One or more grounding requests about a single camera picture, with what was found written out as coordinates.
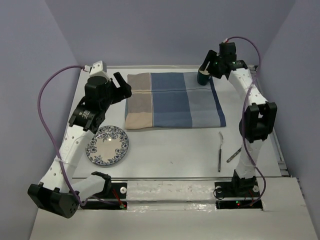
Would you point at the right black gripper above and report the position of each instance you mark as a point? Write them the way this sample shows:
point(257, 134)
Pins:
point(210, 57)

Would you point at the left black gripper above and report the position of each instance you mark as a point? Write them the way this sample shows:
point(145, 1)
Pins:
point(127, 88)

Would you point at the green white ceramic mug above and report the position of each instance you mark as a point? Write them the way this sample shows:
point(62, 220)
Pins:
point(203, 77)

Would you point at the blue beige checked cloth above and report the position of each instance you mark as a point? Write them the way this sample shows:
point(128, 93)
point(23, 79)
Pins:
point(172, 100)

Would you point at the blue floral ceramic plate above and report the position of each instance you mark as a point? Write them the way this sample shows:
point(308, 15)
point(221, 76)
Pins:
point(108, 146)

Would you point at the silver fork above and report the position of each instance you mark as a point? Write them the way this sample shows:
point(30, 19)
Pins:
point(220, 151)

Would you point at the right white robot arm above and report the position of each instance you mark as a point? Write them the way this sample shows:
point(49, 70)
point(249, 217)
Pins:
point(257, 118)

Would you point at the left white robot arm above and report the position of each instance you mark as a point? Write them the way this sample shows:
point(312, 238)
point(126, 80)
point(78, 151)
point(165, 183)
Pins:
point(54, 192)

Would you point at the silver table knife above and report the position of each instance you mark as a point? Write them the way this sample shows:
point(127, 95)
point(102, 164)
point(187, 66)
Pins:
point(234, 155)

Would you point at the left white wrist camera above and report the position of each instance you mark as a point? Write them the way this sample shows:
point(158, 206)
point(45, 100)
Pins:
point(98, 69)

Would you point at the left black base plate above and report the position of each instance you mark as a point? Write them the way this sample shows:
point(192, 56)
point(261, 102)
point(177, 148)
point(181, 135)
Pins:
point(115, 199)

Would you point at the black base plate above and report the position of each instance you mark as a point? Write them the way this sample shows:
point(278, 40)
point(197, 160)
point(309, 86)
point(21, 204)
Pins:
point(228, 199)
point(115, 199)

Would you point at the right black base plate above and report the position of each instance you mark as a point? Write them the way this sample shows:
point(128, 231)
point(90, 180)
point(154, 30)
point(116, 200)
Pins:
point(228, 199)

